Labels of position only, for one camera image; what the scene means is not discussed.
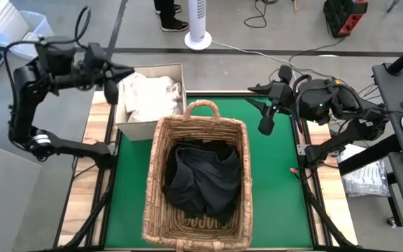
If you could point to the beige fabric storage box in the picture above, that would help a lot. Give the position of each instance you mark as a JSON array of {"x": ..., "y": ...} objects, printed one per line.
[{"x": 138, "y": 131}]

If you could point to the black cloth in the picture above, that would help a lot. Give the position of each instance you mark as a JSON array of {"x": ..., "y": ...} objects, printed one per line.
[{"x": 205, "y": 143}]

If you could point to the black frame strut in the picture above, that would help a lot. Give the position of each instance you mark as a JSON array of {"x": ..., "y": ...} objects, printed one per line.
[{"x": 369, "y": 157}]

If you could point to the dark navy cloth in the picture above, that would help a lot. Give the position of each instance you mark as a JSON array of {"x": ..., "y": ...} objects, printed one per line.
[{"x": 201, "y": 182}]

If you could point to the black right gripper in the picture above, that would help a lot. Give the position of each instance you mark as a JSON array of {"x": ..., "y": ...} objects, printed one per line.
[{"x": 282, "y": 96}]

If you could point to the person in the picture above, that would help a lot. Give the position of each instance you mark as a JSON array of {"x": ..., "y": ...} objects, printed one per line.
[{"x": 168, "y": 14}]

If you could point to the clear plastic bag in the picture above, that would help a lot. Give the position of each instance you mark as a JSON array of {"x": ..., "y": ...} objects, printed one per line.
[{"x": 366, "y": 182}]

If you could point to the white tower fan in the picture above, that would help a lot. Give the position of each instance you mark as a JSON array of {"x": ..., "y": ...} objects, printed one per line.
[{"x": 197, "y": 17}]

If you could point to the red black tool case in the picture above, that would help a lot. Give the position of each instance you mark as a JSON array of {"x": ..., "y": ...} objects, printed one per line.
[{"x": 345, "y": 17}]

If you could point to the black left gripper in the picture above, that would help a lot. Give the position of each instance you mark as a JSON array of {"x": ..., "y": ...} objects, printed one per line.
[{"x": 98, "y": 71}]

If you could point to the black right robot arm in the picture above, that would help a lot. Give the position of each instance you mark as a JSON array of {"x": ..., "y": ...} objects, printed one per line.
[{"x": 345, "y": 105}]

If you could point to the grey metal bracket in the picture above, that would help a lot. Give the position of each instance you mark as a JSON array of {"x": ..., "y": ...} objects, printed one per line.
[{"x": 302, "y": 149}]

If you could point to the woven wicker basket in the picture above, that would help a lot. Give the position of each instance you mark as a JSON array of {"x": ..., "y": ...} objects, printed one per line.
[{"x": 159, "y": 196}]

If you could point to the small red clip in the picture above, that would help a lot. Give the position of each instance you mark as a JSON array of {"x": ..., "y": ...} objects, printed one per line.
[{"x": 294, "y": 171}]

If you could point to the grey metal stand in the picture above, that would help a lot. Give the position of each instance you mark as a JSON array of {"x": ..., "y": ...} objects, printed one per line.
[{"x": 394, "y": 5}]

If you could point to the black metal table frame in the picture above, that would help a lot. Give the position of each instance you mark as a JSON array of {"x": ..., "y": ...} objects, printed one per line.
[{"x": 312, "y": 217}]

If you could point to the large white cloth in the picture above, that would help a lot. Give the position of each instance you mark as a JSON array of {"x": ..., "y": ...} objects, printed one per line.
[{"x": 163, "y": 101}]

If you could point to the green table mat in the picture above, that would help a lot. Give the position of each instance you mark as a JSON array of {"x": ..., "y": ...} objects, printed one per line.
[{"x": 278, "y": 196}]

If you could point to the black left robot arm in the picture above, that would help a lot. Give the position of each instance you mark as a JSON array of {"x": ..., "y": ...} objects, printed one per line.
[{"x": 23, "y": 98}]

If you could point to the clear plastic bin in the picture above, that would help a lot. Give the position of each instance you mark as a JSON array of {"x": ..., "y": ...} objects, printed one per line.
[{"x": 37, "y": 35}]

